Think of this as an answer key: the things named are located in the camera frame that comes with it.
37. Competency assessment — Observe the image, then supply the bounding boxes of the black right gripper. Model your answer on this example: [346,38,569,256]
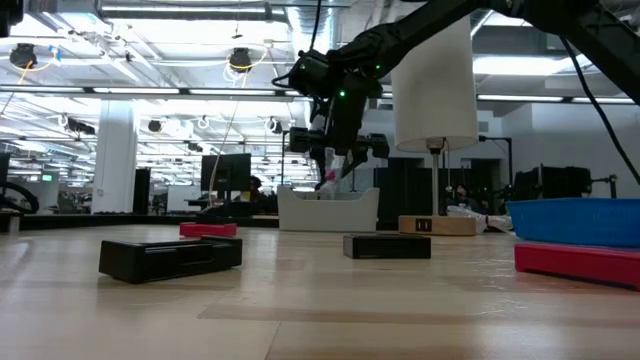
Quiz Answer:
[288,73,391,192]

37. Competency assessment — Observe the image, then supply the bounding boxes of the black digital timer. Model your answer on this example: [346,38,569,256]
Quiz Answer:
[342,233,432,260]

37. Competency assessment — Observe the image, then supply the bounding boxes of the red digital timer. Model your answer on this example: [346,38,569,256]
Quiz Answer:
[179,221,238,239]
[514,241,640,292]

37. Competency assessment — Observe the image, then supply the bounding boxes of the large black tray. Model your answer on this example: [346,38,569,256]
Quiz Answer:
[98,235,244,285]

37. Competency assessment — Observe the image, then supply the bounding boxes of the white plastic bin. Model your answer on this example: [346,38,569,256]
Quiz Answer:
[276,185,380,234]

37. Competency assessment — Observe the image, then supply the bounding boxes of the person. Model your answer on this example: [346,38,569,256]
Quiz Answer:
[447,183,482,211]
[248,174,266,202]

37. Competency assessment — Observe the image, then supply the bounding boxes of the white shade table lamp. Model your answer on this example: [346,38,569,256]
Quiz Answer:
[390,17,480,238]

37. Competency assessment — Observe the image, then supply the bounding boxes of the black monitor on stand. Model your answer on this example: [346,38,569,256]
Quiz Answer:
[200,153,253,201]

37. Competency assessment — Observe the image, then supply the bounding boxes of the tall black cabinet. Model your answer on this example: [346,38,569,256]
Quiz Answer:
[132,168,152,215]

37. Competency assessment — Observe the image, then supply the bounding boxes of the black equipment rack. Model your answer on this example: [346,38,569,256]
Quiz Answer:
[511,165,619,203]

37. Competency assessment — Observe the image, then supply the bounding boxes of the white building column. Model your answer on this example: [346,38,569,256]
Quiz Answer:
[91,99,139,215]

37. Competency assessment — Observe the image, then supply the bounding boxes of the blue plastic basket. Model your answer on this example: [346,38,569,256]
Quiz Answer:
[507,197,640,250]

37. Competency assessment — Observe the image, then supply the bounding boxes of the black partition wall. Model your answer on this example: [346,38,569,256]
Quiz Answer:
[373,157,504,221]

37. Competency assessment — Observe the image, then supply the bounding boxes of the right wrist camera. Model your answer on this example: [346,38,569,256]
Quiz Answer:
[272,48,344,100]

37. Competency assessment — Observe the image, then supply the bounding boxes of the black ceiling cable reel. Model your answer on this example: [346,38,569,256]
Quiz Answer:
[9,42,62,72]
[227,45,271,76]

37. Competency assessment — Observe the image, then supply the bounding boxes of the silver ventilation duct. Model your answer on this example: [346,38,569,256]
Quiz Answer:
[287,0,346,131]

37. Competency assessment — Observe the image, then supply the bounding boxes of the long ceiling light rail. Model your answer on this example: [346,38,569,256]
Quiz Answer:
[0,85,640,106]

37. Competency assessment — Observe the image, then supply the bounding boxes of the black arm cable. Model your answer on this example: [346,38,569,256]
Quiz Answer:
[558,35,640,186]

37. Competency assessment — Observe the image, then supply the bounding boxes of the black aluminium table frame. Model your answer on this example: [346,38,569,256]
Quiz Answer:
[19,213,279,232]

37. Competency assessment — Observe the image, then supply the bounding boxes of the black cable loop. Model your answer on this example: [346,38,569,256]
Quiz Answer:
[0,181,40,215]

